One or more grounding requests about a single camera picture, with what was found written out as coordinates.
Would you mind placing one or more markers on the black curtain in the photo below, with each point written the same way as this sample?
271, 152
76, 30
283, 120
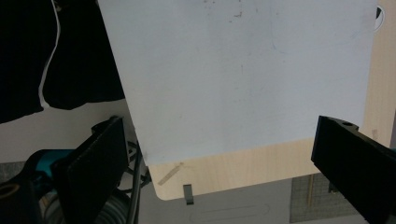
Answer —
81, 56

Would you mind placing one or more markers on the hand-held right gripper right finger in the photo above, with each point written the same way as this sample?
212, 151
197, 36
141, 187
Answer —
351, 161

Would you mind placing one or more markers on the teal and black device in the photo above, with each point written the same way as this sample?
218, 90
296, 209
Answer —
15, 202

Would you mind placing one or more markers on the teal plastic object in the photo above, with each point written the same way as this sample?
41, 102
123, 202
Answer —
46, 160

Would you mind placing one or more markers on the white sheet mat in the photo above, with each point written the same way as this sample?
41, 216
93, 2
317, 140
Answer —
236, 77

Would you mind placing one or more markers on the strip of beige tape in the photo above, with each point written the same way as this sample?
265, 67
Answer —
170, 174

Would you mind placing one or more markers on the grey metal clip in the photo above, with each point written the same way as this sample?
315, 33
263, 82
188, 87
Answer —
188, 194

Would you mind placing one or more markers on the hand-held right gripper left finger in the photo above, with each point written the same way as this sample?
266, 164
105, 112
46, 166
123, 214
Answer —
93, 168

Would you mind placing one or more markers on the grey floor mat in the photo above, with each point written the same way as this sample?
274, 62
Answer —
323, 202

